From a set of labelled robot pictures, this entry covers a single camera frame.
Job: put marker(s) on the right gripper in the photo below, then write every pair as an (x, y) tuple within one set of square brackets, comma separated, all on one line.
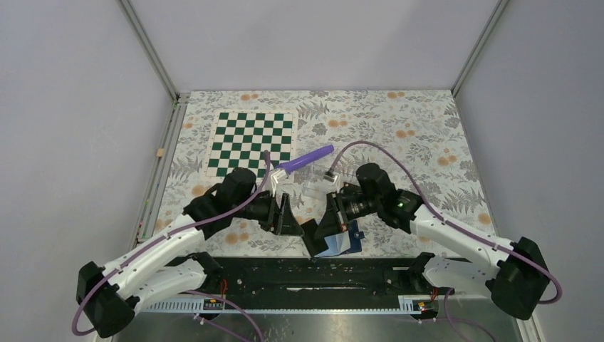
[(335, 219)]

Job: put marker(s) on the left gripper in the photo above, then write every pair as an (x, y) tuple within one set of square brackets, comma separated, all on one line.
[(281, 220)]

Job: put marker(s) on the black credit card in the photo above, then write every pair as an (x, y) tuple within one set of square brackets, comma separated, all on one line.
[(314, 245)]

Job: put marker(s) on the blue leather card holder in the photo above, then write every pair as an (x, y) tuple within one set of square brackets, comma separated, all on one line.
[(349, 242)]

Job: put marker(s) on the clear plastic card box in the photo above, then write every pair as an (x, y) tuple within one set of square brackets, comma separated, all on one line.
[(315, 185)]

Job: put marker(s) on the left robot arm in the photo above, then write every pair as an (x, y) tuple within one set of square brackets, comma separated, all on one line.
[(111, 295)]

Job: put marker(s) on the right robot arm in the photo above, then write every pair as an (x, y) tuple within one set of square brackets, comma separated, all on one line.
[(511, 274)]

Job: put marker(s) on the purple cylindrical tube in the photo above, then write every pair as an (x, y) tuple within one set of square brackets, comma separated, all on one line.
[(306, 159)]

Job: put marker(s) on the green white chessboard mat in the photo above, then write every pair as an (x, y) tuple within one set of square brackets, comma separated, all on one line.
[(239, 139)]

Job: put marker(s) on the floral tablecloth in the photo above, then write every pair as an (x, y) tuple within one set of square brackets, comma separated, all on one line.
[(421, 128)]

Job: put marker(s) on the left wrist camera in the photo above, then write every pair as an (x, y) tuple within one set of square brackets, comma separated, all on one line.
[(276, 177)]

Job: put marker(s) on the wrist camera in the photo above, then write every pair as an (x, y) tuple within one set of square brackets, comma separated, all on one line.
[(331, 179), (276, 177)]

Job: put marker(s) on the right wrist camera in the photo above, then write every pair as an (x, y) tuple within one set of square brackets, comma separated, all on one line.
[(331, 179)]

